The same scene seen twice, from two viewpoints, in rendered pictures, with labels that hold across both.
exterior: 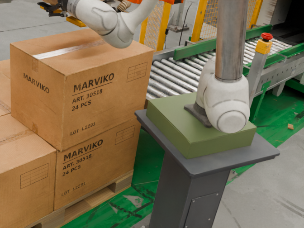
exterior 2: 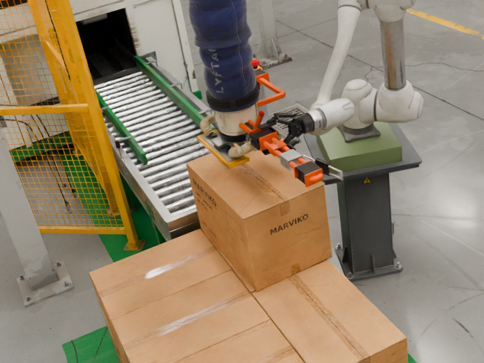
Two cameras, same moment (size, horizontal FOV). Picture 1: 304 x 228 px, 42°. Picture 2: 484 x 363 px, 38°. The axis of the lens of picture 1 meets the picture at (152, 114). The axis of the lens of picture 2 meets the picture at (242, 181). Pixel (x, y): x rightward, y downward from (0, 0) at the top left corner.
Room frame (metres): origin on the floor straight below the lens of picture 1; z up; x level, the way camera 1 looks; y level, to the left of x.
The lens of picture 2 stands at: (0.39, 2.68, 2.58)
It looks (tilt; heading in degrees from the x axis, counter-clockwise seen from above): 31 degrees down; 304
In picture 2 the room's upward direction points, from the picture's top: 10 degrees counter-clockwise
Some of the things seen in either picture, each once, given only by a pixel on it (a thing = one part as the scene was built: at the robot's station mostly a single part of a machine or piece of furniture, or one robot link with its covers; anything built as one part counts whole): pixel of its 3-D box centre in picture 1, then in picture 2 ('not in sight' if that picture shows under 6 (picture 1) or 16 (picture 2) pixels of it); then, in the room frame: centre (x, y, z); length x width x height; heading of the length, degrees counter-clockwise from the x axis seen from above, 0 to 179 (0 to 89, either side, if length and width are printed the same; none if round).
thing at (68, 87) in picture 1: (83, 82); (257, 208); (1.86, 0.38, 0.74); 0.60 x 0.40 x 0.40; 146
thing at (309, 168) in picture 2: not in sight; (308, 173); (1.39, 0.74, 1.23); 0.08 x 0.07 x 0.05; 145
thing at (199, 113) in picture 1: (214, 107); (356, 124); (1.60, -0.27, 0.87); 0.22 x 0.18 x 0.06; 128
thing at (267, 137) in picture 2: not in sight; (264, 137); (1.67, 0.54, 1.23); 0.10 x 0.08 x 0.06; 55
